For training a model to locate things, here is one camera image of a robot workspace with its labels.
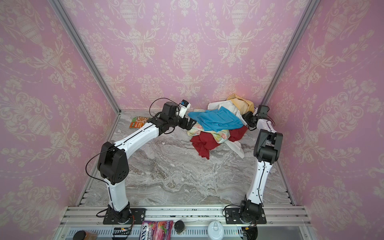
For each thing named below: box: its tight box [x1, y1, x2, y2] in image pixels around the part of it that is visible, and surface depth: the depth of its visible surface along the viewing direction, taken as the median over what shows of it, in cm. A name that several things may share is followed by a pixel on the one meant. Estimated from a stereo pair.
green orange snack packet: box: [129, 116, 149, 129], surface depth 114 cm
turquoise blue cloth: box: [188, 106, 244, 132], surface depth 103 cm
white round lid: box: [207, 221, 225, 240], surface depth 68 cm
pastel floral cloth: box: [187, 121, 231, 144], surface depth 101 cm
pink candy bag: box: [139, 220, 174, 240], surface depth 70 cm
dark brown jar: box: [73, 230, 98, 240], surface depth 63 cm
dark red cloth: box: [190, 126, 249, 160], surface depth 102 cm
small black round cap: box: [174, 220, 185, 233], surface depth 64 cm
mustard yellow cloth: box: [226, 94, 255, 115], surface depth 106 cm
